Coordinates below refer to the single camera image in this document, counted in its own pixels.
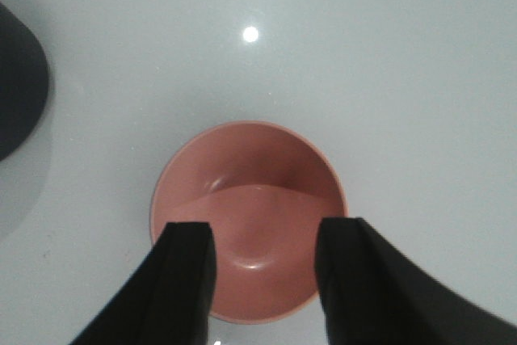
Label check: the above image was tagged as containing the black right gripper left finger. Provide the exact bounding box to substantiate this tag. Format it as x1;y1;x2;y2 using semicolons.
73;222;215;344

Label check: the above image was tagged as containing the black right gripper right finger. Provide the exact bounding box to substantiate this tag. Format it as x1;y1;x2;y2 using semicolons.
315;217;516;344

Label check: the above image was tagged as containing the pink bowl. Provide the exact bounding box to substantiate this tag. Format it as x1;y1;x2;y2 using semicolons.
149;121;347;324

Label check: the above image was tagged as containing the dark blue saucepan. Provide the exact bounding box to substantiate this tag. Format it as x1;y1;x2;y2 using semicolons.
1;5;49;159

